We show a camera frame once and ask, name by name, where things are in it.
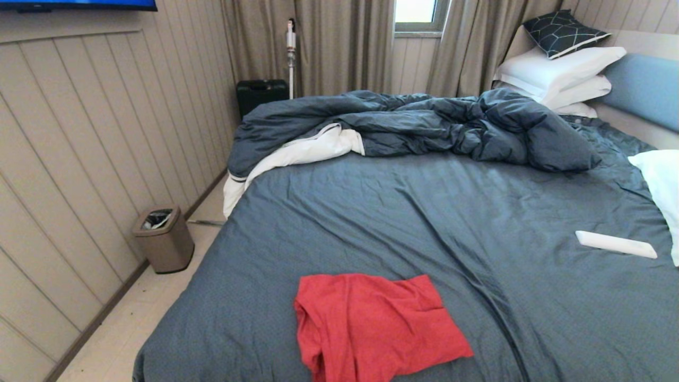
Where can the wall-mounted television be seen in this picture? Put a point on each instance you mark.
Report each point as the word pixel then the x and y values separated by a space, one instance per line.
pixel 79 4

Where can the blue headboard cushion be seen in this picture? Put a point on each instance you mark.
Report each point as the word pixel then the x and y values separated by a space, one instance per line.
pixel 644 86

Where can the taupe trash bin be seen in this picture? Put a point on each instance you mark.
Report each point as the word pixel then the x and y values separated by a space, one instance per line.
pixel 170 249

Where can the white blanket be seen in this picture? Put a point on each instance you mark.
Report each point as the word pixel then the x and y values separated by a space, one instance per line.
pixel 318 147

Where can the white flat remote control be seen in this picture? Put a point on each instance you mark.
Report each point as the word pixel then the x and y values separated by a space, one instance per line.
pixel 615 244

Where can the white stick vacuum cleaner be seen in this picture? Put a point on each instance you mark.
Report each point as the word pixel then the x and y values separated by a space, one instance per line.
pixel 291 49

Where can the black plastic bin liner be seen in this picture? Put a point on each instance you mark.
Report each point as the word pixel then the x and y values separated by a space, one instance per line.
pixel 157 219

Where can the black suitcase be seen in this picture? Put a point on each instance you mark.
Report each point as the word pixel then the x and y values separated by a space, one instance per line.
pixel 260 93

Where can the large white pillow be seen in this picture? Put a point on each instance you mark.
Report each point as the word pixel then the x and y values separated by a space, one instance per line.
pixel 551 70

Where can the window with grey frame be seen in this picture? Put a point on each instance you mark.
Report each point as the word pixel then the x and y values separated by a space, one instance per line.
pixel 419 11

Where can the red printed t-shirt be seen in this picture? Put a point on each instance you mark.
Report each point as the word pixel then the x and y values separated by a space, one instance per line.
pixel 371 323

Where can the dark blue crumpled duvet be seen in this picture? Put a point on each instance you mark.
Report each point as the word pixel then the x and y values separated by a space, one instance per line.
pixel 424 123

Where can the dark geometric patterned cushion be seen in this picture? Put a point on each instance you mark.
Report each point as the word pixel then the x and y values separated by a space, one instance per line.
pixel 561 33

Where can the bed with blue sheet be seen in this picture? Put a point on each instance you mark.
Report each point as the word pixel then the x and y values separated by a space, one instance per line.
pixel 424 212

